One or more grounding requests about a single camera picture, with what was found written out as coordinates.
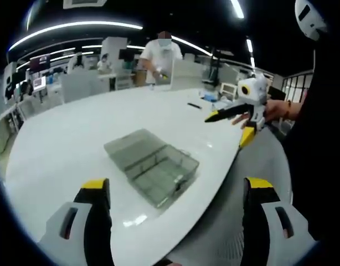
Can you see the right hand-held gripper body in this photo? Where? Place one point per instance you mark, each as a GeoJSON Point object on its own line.
{"type": "Point", "coordinates": [255, 88]}

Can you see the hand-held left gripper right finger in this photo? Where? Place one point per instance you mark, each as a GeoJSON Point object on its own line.
{"type": "Point", "coordinates": [272, 230]}

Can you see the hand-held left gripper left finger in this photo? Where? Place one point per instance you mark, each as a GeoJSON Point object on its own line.
{"type": "Point", "coordinates": [76, 230]}

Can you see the transparent grey guide fixture box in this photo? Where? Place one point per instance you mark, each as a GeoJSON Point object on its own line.
{"type": "Point", "coordinates": [150, 166]}

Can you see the person's right hand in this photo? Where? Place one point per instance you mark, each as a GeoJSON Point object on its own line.
{"type": "Point", "coordinates": [276, 110]}

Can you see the white box appliance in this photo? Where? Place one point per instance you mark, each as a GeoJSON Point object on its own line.
{"type": "Point", "coordinates": [229, 90]}

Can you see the blue packet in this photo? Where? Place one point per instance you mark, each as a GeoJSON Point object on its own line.
{"type": "Point", "coordinates": [210, 97]}

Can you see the black pen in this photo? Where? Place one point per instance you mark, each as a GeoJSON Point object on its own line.
{"type": "Point", "coordinates": [194, 105]}

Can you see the white partition board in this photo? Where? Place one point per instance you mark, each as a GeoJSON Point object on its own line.
{"type": "Point", "coordinates": [186, 74]}

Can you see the person's dark clothing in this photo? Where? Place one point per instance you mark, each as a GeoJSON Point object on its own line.
{"type": "Point", "coordinates": [311, 166]}

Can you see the white worn device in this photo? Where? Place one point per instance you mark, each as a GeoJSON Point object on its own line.
{"type": "Point", "coordinates": [311, 16]}

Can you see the long curved ceiling light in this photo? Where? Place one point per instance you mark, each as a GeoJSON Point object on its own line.
{"type": "Point", "coordinates": [73, 29]}

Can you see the dark wall screen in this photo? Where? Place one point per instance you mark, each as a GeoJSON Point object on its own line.
{"type": "Point", "coordinates": [40, 63]}

